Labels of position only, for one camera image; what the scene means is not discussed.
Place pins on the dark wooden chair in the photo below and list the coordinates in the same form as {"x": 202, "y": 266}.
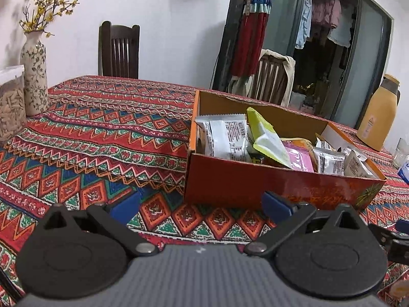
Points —
{"x": 119, "y": 54}

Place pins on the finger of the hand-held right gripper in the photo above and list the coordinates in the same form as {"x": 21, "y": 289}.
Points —
{"x": 403, "y": 226}

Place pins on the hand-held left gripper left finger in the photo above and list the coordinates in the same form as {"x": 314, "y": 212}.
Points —
{"x": 124, "y": 206}

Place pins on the dark sliding glass door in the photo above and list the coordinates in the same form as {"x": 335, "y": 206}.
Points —
{"x": 370, "y": 57}

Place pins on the white plastic bin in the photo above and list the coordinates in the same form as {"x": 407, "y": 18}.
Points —
{"x": 296, "y": 100}

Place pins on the red tassel hanging decoration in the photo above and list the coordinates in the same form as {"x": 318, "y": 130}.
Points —
{"x": 252, "y": 38}

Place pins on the beige cloth bag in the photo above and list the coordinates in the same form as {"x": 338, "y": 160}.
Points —
{"x": 239, "y": 84}

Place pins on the beige cloth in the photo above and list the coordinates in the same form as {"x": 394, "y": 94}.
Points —
{"x": 287, "y": 76}

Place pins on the pink hanging garment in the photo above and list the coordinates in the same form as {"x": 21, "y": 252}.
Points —
{"x": 326, "y": 11}

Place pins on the blue white tissue pack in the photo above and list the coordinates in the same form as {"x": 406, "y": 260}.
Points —
{"x": 404, "y": 172}

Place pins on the floral ceramic vase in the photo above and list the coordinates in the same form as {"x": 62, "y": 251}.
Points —
{"x": 33, "y": 80}

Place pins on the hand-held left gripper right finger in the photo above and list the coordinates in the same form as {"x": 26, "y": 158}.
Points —
{"x": 276, "y": 206}

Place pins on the pink snack packet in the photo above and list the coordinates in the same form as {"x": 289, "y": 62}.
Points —
{"x": 298, "y": 160}

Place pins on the light wooden chair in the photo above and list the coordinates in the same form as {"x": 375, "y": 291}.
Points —
{"x": 268, "y": 80}

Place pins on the white hanging garment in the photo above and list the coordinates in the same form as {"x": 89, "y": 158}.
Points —
{"x": 340, "y": 32}

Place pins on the yellow thermos jug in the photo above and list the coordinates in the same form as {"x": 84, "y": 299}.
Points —
{"x": 375, "y": 118}

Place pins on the light blue hanging garment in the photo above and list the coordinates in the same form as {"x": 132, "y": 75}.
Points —
{"x": 303, "y": 19}

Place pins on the orange cardboard box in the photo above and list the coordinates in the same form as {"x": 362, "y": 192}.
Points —
{"x": 223, "y": 179}

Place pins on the yellow flower branches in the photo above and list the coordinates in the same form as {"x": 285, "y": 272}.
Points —
{"x": 51, "y": 3}

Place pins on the clear seed container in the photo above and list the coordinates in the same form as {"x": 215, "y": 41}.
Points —
{"x": 11, "y": 108}

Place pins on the green snack packet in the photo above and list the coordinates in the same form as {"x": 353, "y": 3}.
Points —
{"x": 265, "y": 137}

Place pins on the clear drinking glass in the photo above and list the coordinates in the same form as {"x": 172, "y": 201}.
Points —
{"x": 401, "y": 153}

